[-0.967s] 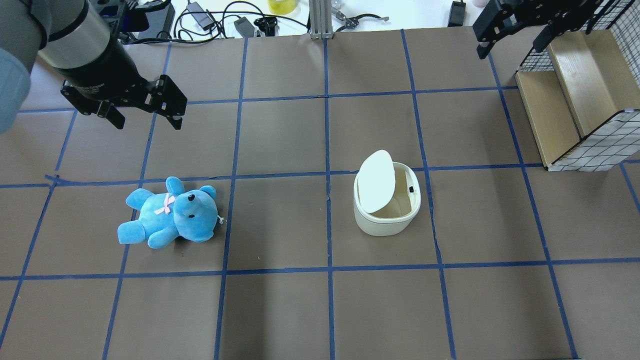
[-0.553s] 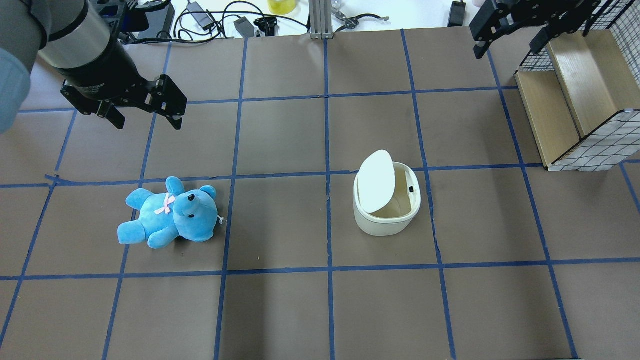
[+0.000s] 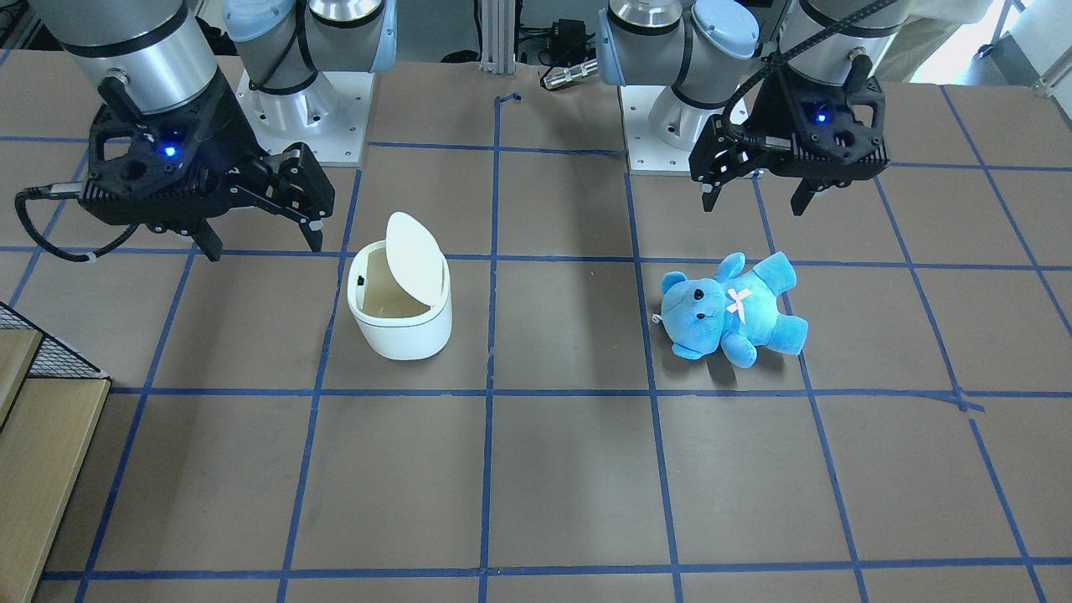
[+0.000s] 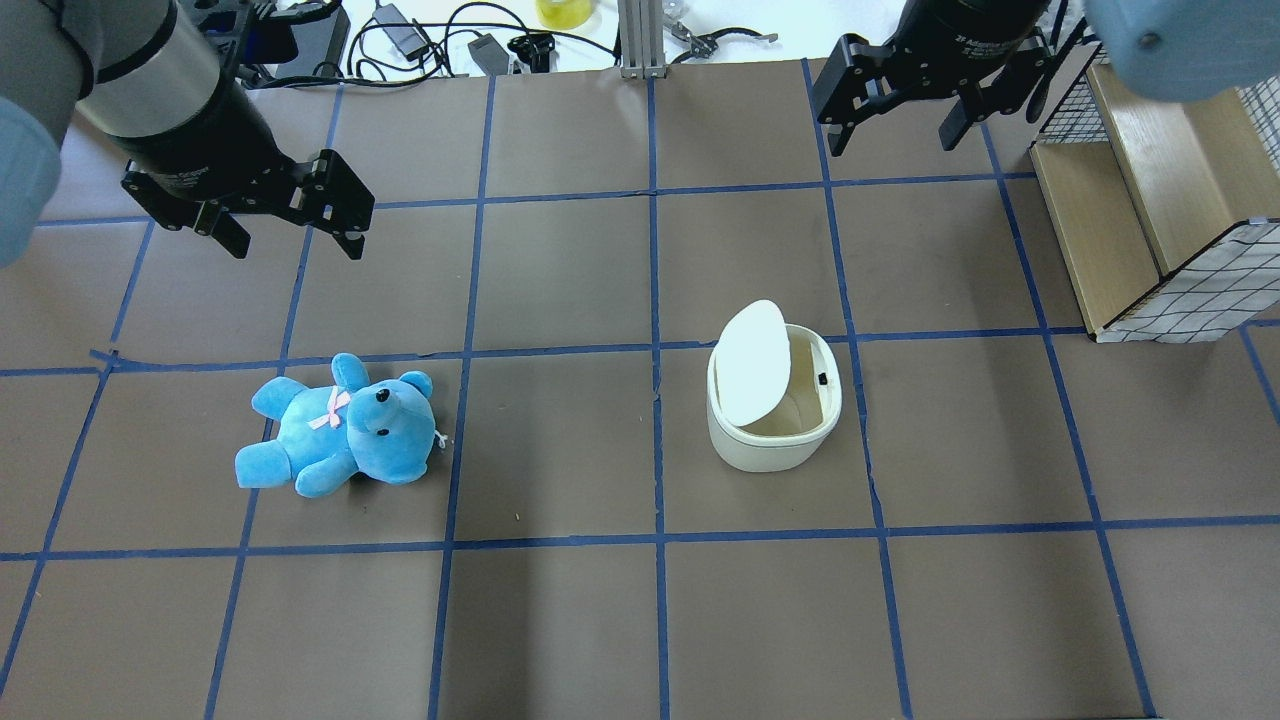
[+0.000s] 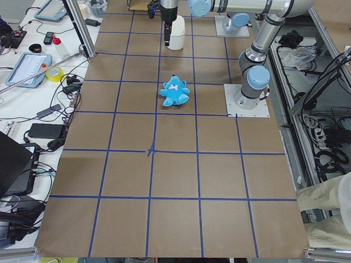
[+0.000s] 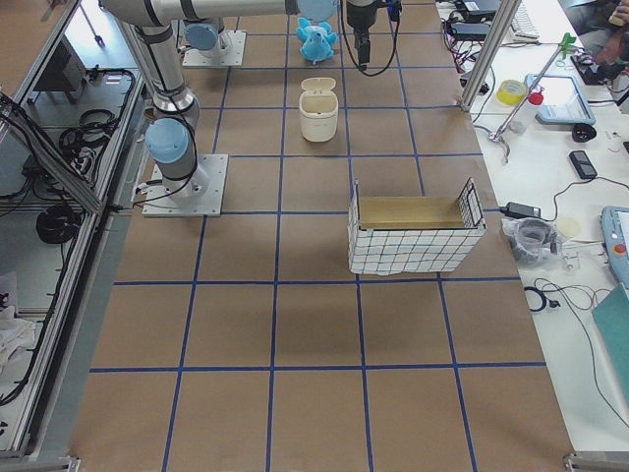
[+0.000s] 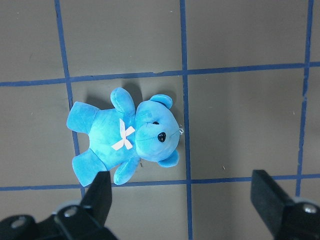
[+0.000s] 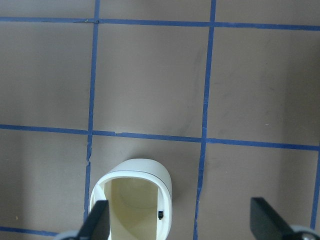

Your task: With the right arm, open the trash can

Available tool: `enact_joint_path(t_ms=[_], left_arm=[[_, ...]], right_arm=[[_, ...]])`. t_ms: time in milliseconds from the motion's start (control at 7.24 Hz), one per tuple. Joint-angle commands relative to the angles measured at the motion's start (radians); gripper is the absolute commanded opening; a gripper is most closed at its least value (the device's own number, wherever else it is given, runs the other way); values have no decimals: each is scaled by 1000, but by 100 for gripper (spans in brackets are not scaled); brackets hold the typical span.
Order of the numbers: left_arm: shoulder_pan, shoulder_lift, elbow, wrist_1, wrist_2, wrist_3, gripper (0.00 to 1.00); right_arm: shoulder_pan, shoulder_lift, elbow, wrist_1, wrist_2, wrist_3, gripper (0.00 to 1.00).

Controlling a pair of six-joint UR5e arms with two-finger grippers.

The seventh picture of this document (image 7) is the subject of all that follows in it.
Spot blue teddy bear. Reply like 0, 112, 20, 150
66, 87, 182, 187

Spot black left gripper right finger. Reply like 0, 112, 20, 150
250, 169, 320, 240

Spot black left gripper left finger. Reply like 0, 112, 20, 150
0, 171, 117, 240

